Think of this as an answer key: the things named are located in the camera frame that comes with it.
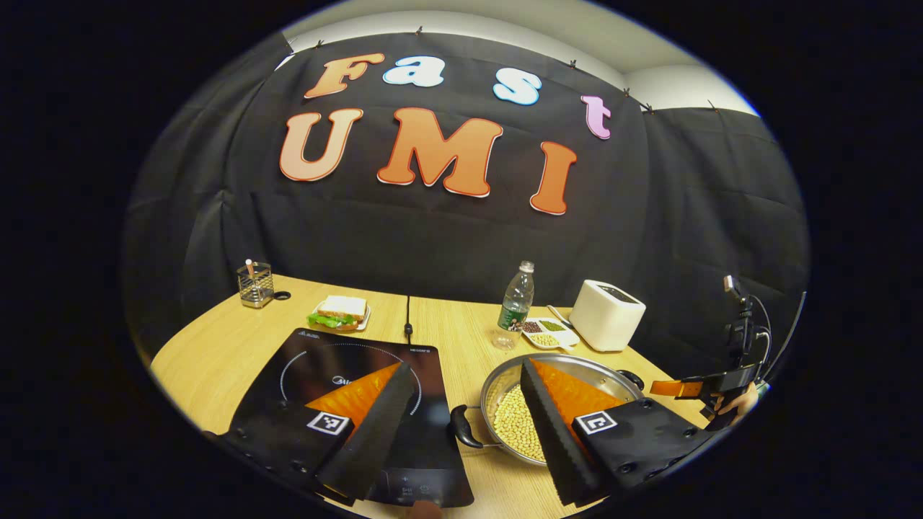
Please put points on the black backdrop cloth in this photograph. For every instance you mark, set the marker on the black backdrop cloth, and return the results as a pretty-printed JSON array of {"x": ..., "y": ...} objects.
[{"x": 433, "y": 245}]

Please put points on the white divided dish of beans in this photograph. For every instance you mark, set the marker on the white divided dish of beans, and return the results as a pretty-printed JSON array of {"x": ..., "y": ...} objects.
[{"x": 551, "y": 333}]

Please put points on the clear plastic water bottle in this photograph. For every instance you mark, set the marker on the clear plastic water bottle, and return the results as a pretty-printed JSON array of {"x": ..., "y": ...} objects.
[{"x": 515, "y": 306}]

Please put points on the sandwich with lettuce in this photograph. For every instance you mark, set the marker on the sandwich with lettuce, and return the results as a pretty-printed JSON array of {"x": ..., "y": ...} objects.
[{"x": 340, "y": 310}]

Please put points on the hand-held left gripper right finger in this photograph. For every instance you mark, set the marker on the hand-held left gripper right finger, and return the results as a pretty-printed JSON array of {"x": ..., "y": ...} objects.
[{"x": 562, "y": 447}]

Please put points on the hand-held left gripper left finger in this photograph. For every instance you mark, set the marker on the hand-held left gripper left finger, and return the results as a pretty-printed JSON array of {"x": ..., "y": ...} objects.
[{"x": 375, "y": 440}]

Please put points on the pile of soybeans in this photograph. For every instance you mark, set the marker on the pile of soybeans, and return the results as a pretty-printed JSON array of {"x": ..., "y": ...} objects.
[{"x": 515, "y": 425}]

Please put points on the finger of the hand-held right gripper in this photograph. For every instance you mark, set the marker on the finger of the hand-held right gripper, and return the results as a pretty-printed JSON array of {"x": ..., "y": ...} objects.
[{"x": 678, "y": 388}]

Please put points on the black induction cooktop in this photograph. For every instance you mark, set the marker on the black induction cooktop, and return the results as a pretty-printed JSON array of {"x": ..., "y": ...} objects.
[{"x": 324, "y": 360}]

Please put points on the white toaster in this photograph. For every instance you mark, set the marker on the white toaster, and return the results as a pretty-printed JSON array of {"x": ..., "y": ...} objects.
[{"x": 606, "y": 317}]

